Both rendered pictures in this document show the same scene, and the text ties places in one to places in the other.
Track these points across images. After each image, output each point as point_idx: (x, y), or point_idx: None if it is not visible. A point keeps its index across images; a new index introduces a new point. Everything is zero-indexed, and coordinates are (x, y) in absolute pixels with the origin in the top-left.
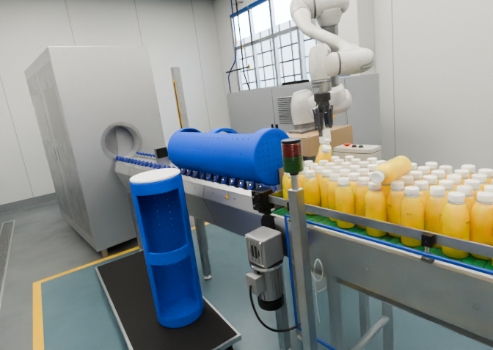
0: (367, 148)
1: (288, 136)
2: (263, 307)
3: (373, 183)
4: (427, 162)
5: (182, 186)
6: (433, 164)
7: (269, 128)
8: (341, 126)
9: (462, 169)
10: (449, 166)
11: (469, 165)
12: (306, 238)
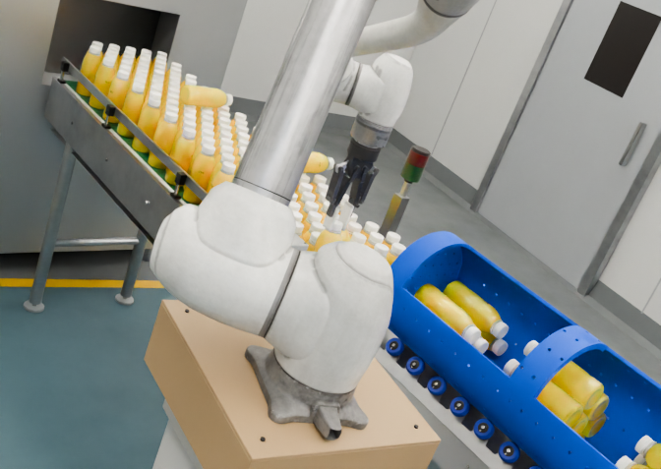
0: None
1: (374, 381)
2: None
3: (323, 177)
4: (231, 166)
5: None
6: (230, 162)
7: (446, 232)
8: (197, 313)
9: (224, 147)
10: (226, 153)
11: (207, 146)
12: None
